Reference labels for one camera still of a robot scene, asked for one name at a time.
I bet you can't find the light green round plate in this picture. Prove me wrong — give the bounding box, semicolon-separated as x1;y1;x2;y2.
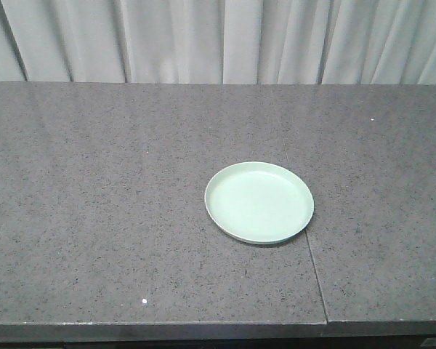
204;161;315;245

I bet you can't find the white pleated curtain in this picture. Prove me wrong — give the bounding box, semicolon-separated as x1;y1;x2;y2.
0;1;436;84

